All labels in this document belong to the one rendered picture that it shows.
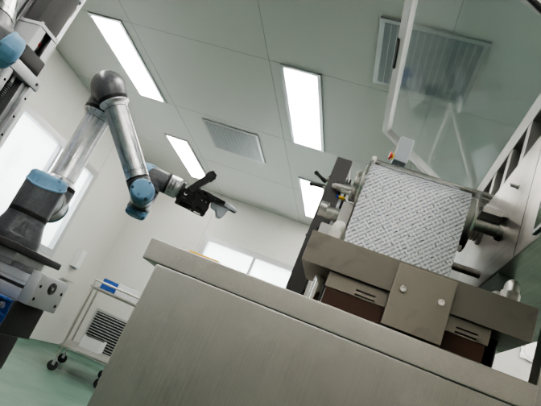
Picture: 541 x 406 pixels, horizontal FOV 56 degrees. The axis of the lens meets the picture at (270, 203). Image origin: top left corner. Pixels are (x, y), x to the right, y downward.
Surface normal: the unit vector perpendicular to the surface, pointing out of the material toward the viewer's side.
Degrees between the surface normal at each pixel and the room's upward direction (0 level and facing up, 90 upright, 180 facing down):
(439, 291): 90
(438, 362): 90
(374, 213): 90
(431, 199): 90
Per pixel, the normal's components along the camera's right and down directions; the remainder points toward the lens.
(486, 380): -0.11, -0.37
